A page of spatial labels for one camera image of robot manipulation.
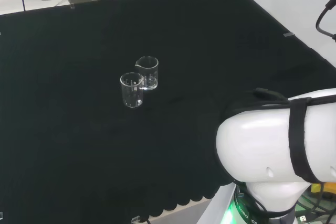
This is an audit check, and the clear glass beaker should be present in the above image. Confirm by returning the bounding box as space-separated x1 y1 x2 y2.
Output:
134 56 159 91
120 72 144 109

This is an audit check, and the yellow stop button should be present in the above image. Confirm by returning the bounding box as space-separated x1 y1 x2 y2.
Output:
311 182 336 200

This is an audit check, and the black bench cloth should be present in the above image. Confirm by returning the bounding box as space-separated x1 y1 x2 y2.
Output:
0 0 336 224

